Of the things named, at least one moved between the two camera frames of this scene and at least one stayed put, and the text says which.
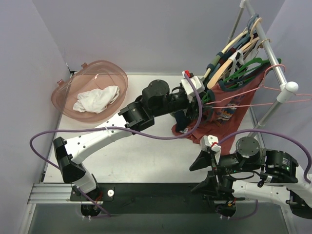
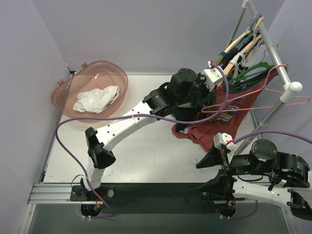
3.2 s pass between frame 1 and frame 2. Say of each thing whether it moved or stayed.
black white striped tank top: moved
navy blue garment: stayed
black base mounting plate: stayed
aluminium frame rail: stayed
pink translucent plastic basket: stayed
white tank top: stayed
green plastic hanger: moved
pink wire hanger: moved
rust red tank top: moved
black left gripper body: moved
